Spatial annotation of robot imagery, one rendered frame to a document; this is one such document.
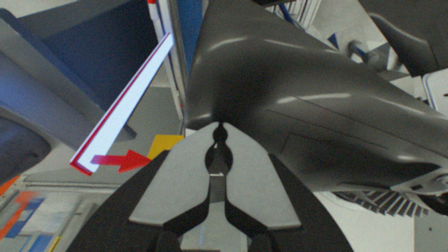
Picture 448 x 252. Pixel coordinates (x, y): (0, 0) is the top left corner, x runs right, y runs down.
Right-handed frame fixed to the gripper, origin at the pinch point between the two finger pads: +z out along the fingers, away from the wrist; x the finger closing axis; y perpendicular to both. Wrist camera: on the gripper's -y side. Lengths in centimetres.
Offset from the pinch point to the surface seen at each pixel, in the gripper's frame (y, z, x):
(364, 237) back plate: 35, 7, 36
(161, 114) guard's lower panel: 49, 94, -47
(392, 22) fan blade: -8.5, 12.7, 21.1
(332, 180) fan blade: 6.9, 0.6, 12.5
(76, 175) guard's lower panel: 64, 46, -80
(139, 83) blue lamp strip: 0.3, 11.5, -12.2
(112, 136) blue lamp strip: 4.1, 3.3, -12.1
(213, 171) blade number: 7.0, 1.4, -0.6
